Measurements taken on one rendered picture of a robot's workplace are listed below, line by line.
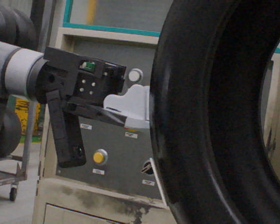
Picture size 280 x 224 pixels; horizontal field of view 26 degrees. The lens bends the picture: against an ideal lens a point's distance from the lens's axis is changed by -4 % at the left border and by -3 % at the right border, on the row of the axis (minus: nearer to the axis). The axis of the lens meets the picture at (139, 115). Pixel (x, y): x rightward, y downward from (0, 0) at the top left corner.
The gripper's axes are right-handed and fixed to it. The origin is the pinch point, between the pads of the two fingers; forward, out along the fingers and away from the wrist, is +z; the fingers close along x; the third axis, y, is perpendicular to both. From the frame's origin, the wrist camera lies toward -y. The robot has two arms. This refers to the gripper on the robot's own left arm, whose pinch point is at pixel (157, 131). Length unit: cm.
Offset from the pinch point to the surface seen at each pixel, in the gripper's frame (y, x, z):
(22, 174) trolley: -119, 369, -253
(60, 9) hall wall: 44, 857, -569
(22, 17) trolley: 12, 342, -274
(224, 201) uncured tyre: -3.6, -12.3, 14.8
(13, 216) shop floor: -138, 316, -219
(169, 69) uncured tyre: 8.7, -11.5, 3.9
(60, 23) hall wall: 20, 857, -562
